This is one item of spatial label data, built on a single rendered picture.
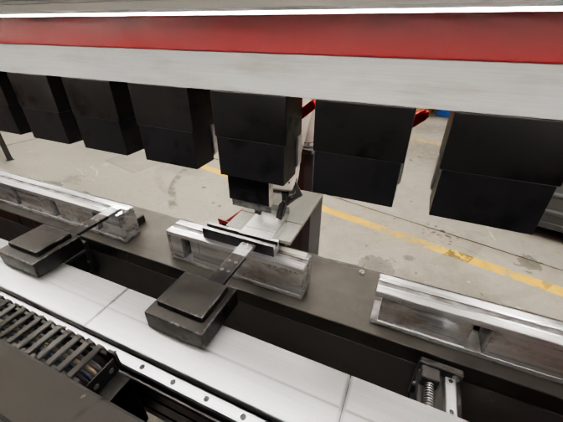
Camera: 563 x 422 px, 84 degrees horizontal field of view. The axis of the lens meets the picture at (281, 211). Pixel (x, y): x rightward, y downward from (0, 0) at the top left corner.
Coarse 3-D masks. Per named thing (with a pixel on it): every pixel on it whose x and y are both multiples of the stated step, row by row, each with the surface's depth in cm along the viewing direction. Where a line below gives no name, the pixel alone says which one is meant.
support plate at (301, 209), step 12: (300, 204) 88; (312, 204) 88; (240, 216) 83; (252, 216) 83; (288, 216) 83; (300, 216) 83; (240, 228) 78; (288, 228) 78; (300, 228) 78; (288, 240) 74
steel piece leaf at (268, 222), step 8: (272, 208) 85; (288, 208) 83; (256, 216) 83; (264, 216) 83; (272, 216) 83; (248, 224) 79; (256, 224) 79; (264, 224) 79; (272, 224) 79; (280, 224) 79; (272, 232) 76
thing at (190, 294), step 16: (240, 256) 68; (224, 272) 64; (176, 288) 56; (192, 288) 56; (208, 288) 56; (224, 288) 56; (160, 304) 53; (176, 304) 53; (192, 304) 53; (208, 304) 53; (224, 304) 54; (160, 320) 52; (176, 320) 51; (192, 320) 51; (208, 320) 51; (224, 320) 55; (176, 336) 52; (192, 336) 50; (208, 336) 51
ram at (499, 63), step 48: (0, 48) 73; (48, 48) 67; (96, 48) 62; (144, 48) 57; (192, 48) 53; (240, 48) 50; (288, 48) 47; (336, 48) 44; (384, 48) 42; (432, 48) 40; (480, 48) 38; (528, 48) 36; (336, 96) 48; (384, 96) 45; (432, 96) 42; (480, 96) 40; (528, 96) 38
